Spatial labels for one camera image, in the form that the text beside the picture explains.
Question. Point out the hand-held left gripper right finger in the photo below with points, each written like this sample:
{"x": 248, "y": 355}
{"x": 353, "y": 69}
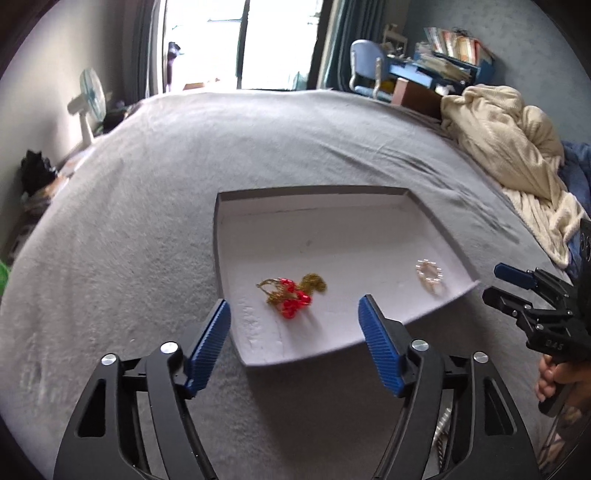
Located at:
{"x": 378, "y": 341}

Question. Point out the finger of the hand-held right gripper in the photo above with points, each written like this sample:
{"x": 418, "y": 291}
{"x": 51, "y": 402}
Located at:
{"x": 515, "y": 274}
{"x": 505, "y": 302}

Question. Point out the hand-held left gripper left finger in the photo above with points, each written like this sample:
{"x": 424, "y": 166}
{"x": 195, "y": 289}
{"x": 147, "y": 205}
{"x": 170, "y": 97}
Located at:
{"x": 210, "y": 341}

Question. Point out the red and gold beaded jewelry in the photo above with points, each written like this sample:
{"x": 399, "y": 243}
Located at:
{"x": 292, "y": 302}

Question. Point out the grey shallow cardboard tray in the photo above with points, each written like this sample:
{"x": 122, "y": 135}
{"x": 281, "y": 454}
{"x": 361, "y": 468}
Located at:
{"x": 332, "y": 240}

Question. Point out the person's right hand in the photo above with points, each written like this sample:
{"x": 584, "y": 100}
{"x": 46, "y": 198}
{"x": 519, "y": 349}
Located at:
{"x": 547, "y": 378}

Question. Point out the blue duvet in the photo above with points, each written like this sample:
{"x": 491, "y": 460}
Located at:
{"x": 577, "y": 164}

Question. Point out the cream fleece blanket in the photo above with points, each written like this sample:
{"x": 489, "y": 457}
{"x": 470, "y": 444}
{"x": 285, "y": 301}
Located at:
{"x": 503, "y": 138}

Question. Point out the grey bed cover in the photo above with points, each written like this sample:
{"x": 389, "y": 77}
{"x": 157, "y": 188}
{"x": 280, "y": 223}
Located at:
{"x": 184, "y": 175}

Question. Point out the brown wooden cabinet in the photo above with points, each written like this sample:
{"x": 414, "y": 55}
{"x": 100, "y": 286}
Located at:
{"x": 413, "y": 97}

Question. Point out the blue desk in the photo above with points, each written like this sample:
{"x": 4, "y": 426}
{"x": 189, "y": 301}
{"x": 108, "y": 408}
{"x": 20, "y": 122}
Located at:
{"x": 415, "y": 74}

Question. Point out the pile of papers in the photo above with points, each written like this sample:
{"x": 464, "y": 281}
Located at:
{"x": 438, "y": 60}

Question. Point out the row of upright books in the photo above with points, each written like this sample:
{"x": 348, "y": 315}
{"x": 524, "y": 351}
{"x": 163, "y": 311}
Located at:
{"x": 457, "y": 44}

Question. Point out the black bag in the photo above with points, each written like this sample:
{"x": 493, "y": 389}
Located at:
{"x": 37, "y": 170}

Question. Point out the white small shelf rack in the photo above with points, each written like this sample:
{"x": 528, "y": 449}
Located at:
{"x": 396, "y": 39}

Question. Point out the blue desk chair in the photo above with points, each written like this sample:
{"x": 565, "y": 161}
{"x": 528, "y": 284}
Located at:
{"x": 364, "y": 55}

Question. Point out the white standing fan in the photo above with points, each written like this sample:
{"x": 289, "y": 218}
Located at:
{"x": 90, "y": 94}

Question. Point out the teal curtain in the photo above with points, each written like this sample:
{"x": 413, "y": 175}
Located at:
{"x": 351, "y": 37}

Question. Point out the dark curtain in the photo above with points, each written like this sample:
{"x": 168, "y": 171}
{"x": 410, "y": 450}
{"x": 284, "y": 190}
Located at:
{"x": 143, "y": 46}

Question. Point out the bright window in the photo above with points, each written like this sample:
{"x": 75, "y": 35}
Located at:
{"x": 277, "y": 41}

